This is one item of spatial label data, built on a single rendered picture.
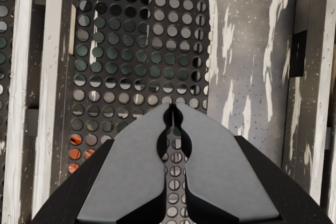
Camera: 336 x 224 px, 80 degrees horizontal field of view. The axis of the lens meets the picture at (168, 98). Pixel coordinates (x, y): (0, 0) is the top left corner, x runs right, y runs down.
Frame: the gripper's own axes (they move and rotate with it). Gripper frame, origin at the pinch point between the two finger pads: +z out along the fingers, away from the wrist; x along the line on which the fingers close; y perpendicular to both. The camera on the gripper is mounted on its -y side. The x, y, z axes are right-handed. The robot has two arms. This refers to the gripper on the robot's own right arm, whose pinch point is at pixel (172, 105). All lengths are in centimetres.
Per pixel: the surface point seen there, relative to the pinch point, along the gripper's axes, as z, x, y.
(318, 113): 17.2, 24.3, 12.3
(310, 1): 29.3, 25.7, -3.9
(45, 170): 8.7, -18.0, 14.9
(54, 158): 10.3, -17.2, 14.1
